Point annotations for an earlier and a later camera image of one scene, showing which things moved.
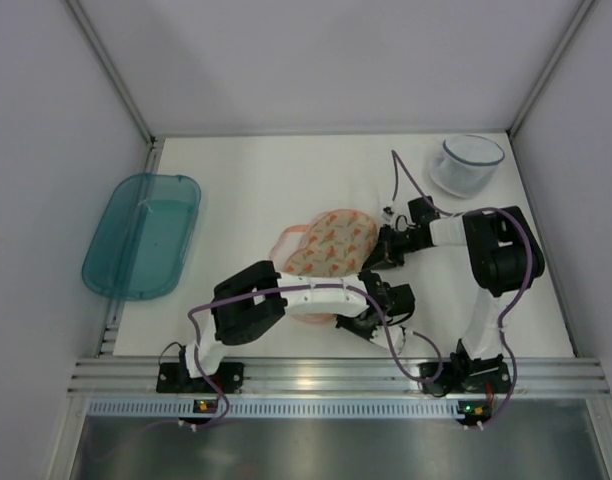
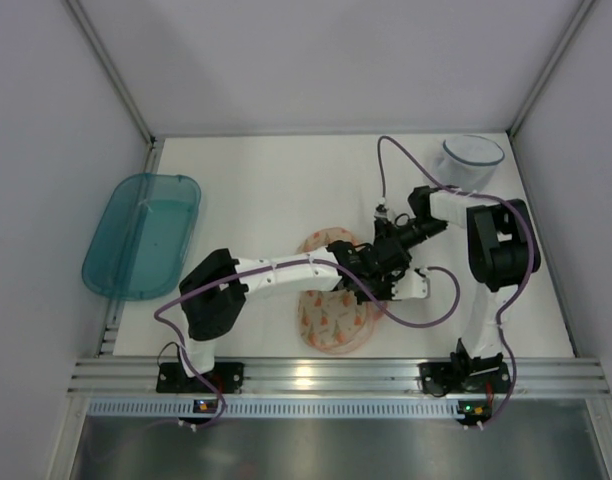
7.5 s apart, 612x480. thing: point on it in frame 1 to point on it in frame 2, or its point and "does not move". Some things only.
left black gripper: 362,325 to 378,282
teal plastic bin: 141,243 does not move
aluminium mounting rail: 135,378 does not move
